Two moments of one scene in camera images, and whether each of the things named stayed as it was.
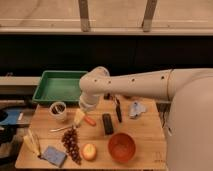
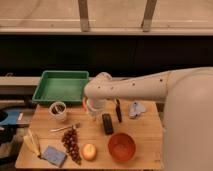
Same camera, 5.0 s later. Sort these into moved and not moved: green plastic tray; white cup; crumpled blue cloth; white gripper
Moved: white gripper
Not moved: white cup; crumpled blue cloth; green plastic tray
